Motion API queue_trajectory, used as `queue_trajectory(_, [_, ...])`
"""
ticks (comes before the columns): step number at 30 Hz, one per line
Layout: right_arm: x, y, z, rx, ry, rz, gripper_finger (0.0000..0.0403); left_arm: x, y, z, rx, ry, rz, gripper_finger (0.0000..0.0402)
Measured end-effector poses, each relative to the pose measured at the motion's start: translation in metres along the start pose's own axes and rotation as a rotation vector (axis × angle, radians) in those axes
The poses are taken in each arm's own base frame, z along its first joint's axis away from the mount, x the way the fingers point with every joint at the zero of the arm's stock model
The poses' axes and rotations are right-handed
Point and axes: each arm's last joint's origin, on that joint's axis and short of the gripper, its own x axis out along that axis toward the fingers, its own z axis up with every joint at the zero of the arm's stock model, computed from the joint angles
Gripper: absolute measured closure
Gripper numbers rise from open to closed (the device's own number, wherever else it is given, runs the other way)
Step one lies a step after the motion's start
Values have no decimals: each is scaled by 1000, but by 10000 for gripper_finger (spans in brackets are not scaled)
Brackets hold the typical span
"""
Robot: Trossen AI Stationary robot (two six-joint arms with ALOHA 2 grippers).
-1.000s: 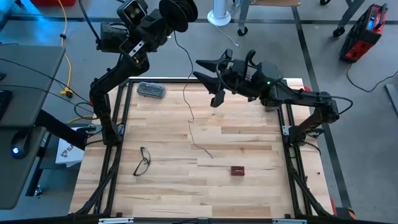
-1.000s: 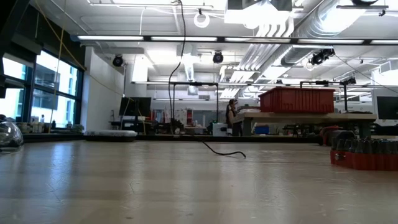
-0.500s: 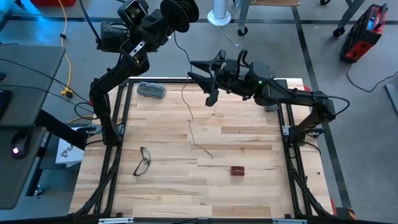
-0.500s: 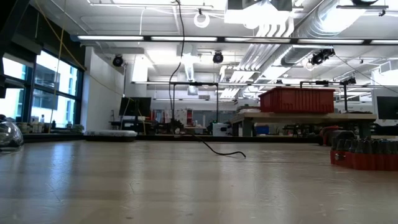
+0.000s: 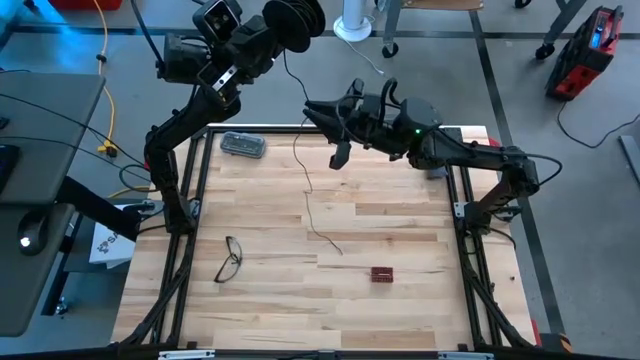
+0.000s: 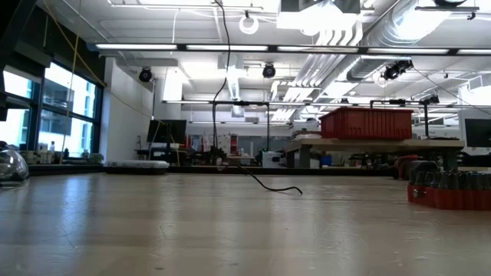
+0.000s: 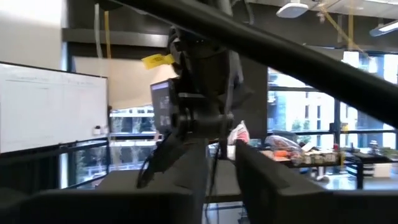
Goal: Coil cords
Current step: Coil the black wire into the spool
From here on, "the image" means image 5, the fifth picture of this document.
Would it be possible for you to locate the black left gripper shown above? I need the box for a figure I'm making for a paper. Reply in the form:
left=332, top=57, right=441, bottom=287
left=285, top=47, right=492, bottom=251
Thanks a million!
left=197, top=14, right=287, bottom=109

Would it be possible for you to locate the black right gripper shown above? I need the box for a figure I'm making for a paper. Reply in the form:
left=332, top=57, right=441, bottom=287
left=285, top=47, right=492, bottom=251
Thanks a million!
left=302, top=77, right=404, bottom=171

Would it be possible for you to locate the round black cord reel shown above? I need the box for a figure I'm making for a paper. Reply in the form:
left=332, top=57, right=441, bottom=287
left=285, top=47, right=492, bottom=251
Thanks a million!
left=262, top=0, right=326, bottom=54

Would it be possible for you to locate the thin black cord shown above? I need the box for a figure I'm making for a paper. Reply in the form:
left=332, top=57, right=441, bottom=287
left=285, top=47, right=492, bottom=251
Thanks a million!
left=282, top=48, right=345, bottom=256

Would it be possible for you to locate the white pole with round base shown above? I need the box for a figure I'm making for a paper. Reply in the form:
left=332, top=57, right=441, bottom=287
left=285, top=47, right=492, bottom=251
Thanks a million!
left=333, top=0, right=374, bottom=43

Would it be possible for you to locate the wooden workbench on casters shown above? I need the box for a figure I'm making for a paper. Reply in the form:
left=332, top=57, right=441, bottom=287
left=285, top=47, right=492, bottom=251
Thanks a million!
left=382, top=0, right=589, bottom=61

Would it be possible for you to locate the red plastic bin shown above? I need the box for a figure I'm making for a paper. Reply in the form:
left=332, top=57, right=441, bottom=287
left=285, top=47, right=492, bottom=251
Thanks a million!
left=48, top=0, right=124, bottom=12

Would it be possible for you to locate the grey desk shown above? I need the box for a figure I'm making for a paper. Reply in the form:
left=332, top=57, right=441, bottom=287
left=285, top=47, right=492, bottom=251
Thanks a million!
left=0, top=72, right=107, bottom=337

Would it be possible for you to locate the white printed box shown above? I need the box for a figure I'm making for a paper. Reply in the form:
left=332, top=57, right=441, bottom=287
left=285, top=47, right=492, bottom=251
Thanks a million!
left=88, top=222, right=137, bottom=270

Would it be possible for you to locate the red and black tool case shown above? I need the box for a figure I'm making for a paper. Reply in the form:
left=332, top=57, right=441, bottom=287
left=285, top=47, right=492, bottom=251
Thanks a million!
left=544, top=4, right=625, bottom=103

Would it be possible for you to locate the black computer mouse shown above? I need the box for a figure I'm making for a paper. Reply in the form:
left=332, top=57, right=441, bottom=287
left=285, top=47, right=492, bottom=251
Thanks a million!
left=16, top=207, right=51, bottom=257

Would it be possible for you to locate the grey metal bar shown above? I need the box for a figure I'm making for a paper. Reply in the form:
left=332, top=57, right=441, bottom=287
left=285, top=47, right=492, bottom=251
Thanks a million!
left=618, top=134, right=640, bottom=187

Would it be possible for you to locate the white floor cable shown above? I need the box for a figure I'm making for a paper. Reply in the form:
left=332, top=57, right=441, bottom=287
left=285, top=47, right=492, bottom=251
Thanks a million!
left=344, top=39, right=386, bottom=76

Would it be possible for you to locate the black aluminium table frame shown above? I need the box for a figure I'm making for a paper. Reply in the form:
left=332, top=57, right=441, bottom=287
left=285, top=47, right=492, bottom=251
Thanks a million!
left=119, top=124, right=539, bottom=351

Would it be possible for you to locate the yellow power cable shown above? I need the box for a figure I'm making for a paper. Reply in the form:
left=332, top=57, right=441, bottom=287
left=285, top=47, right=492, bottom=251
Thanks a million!
left=92, top=0, right=151, bottom=199

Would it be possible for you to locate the black desk cable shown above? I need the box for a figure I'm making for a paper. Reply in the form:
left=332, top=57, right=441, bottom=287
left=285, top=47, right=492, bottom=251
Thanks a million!
left=0, top=135, right=151, bottom=182
left=0, top=92, right=147, bottom=167

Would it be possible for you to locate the black floor cable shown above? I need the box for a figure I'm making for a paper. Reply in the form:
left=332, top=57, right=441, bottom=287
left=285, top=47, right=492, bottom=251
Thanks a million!
left=556, top=99, right=640, bottom=150

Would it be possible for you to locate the silver metal bracket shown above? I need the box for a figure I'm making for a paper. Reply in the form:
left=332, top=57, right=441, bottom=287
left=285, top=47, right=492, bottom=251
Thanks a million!
left=158, top=349, right=216, bottom=360
left=437, top=351, right=495, bottom=360

